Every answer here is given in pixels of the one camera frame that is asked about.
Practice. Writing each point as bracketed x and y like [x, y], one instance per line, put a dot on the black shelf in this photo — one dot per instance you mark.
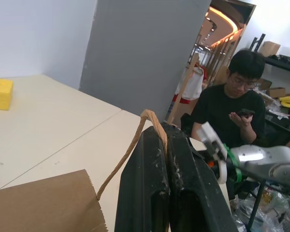
[280, 63]

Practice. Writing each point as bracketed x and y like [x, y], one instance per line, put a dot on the brown paper bag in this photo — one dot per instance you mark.
[43, 205]

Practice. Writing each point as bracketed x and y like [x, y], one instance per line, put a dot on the person in black t-shirt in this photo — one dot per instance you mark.
[220, 108]

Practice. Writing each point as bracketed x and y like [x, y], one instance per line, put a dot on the black metal bracket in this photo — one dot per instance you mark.
[257, 43]

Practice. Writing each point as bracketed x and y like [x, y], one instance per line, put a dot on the person's left hand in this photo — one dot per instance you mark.
[240, 120]

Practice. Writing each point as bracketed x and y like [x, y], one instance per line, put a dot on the white and red garment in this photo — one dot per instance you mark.
[192, 84]

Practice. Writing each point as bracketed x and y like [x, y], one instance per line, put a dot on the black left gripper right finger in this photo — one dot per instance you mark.
[195, 198]

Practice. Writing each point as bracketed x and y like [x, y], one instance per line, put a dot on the black smartphone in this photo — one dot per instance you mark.
[246, 112]

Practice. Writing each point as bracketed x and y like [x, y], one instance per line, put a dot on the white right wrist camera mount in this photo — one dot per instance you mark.
[207, 134]

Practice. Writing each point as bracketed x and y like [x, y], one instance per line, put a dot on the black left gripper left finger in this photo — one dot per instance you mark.
[142, 183]

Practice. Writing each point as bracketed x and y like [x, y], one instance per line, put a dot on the wooden clothes rack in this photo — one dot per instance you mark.
[181, 94]

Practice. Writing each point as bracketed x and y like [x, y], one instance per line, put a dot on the yellow foam block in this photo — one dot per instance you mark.
[0, 93]

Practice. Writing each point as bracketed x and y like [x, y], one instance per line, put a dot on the clear plastic bags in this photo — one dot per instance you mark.
[278, 210]

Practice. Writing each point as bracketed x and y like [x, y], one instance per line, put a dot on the small open cardboard box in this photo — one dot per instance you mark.
[276, 91]

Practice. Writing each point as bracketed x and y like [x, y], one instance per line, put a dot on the black metal stand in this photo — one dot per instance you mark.
[256, 205]

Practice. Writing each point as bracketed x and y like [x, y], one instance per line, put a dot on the brown cardboard box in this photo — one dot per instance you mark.
[269, 49]

